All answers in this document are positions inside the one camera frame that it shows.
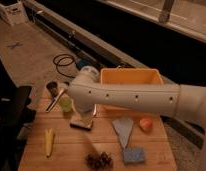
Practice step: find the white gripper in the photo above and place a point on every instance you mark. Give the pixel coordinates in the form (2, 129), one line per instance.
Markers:
(85, 113)

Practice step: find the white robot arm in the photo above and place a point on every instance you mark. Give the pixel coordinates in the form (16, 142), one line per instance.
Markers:
(184, 102)

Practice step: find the green plastic cup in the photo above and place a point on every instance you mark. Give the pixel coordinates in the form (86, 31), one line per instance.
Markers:
(65, 104)

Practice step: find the dark metal cup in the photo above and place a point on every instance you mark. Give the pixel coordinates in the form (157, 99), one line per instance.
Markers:
(52, 87)

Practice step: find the metal spoon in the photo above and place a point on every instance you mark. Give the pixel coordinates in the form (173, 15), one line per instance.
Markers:
(95, 110)

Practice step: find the blue folded cloth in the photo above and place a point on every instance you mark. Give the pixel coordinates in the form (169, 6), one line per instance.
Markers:
(123, 127)

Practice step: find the yellow corn toy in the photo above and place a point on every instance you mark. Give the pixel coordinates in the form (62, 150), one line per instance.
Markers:
(49, 138)

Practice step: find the yellow plastic bin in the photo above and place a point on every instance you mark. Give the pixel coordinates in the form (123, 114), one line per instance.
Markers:
(127, 76)

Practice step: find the purple grape bunch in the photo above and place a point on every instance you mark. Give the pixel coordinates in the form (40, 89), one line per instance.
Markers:
(99, 161)

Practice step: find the blue black power device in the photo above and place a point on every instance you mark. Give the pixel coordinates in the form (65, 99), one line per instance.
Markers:
(80, 63)

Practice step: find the blue sponge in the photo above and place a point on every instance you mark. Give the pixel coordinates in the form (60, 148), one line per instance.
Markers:
(133, 155)

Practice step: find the orange peach toy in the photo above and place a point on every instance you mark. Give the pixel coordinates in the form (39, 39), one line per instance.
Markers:
(146, 124)

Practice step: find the black chair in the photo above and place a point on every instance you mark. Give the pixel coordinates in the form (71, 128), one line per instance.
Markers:
(14, 112)

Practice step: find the white cardboard box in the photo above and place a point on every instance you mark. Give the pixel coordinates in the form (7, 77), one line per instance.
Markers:
(13, 14)

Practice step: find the black handled spatula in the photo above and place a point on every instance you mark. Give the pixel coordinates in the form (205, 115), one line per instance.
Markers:
(62, 88)

